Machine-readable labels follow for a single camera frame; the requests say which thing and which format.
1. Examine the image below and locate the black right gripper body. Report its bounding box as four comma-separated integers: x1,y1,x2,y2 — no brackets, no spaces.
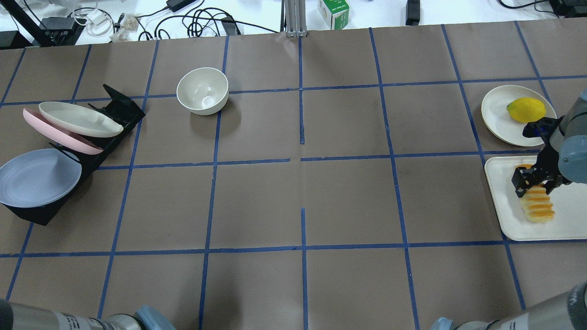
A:
533,145,572,187

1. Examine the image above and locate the yellow striped bread loaf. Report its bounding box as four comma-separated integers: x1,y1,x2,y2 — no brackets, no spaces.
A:
519,182,555,223

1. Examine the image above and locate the light blue plate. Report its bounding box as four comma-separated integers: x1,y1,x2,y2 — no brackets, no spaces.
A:
0,148,82,208

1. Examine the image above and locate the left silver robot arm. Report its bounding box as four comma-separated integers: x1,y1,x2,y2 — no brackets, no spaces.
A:
0,299,175,330

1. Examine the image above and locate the cream round plate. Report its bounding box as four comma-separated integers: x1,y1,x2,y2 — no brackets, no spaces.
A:
482,84,558,148

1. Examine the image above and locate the black plate rack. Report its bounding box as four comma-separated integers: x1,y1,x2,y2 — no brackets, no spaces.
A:
0,84,145,226

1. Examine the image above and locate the cream plate in rack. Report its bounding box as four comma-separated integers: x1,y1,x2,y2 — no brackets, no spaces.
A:
38,102,124,138

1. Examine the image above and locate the pink plate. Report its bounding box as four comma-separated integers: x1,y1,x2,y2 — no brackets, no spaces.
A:
22,108,103,155

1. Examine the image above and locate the cream rectangular tray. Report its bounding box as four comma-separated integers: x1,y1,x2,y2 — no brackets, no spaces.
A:
484,156,587,242

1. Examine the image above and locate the yellow lemon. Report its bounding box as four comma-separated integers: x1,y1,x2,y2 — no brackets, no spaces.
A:
506,97,547,123

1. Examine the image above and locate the black power adapter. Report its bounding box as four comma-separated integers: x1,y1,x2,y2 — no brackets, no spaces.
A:
405,0,421,26

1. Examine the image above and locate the green white carton box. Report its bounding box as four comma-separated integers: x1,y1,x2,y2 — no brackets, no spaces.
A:
317,0,350,30

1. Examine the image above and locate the white ceramic bowl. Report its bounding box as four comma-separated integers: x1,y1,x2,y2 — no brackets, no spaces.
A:
176,67,229,116

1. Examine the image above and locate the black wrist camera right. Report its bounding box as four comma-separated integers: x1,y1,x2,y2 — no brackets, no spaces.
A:
522,116,564,146

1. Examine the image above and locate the aluminium frame post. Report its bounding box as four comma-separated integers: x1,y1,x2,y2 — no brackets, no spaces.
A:
280,0,308,38

